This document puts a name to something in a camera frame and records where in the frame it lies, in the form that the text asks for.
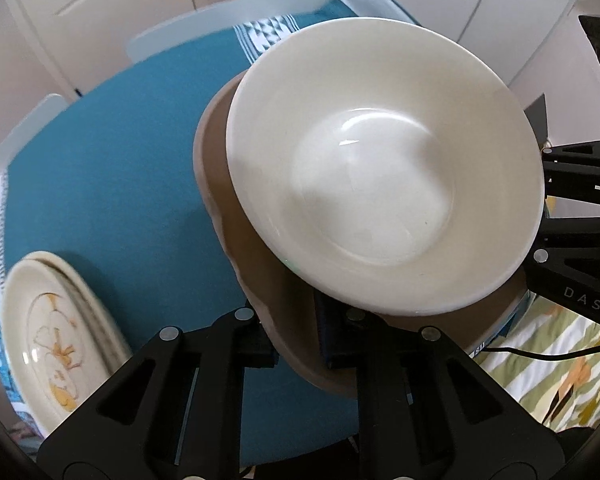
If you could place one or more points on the white chair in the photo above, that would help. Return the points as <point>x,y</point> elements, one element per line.
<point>46,110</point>
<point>210,19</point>

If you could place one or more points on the white plate with duck drawing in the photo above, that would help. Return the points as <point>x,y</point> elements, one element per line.
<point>51,353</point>

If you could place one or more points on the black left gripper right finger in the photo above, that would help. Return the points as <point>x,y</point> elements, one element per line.
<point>346,336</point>

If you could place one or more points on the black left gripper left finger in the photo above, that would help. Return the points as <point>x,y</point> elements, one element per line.
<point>260,350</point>

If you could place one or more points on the white door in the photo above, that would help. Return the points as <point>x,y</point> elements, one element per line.
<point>82,43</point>

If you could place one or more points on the teal tablecloth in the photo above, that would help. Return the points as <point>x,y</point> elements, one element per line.
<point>109,184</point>

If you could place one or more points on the grey dustpan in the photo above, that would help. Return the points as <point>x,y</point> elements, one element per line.
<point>537,118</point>

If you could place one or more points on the striped floral cloth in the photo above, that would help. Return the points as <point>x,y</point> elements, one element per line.
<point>559,394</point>

